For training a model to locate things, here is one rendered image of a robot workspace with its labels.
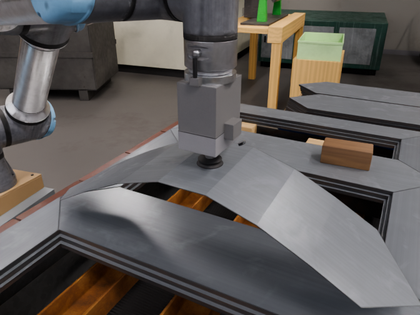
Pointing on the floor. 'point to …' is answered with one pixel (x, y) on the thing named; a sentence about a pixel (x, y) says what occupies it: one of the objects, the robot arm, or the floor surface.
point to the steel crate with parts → (70, 60)
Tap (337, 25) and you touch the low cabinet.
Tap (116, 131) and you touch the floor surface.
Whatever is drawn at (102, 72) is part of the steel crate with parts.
